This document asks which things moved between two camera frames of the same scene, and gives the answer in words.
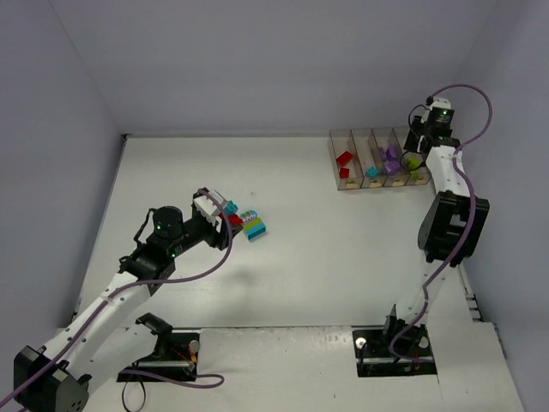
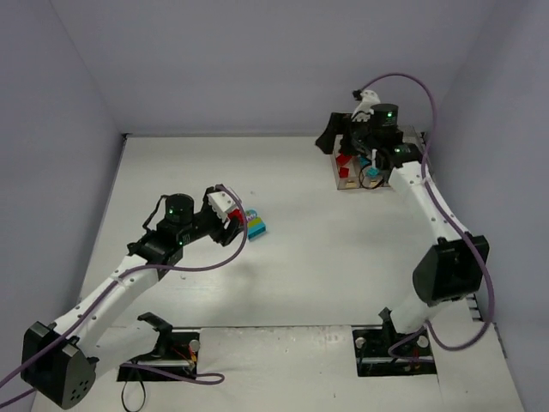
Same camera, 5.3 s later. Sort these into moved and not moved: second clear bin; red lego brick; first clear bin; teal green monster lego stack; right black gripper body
Moved: right black gripper body
Not moved: second clear bin; teal green monster lego stack; red lego brick; first clear bin
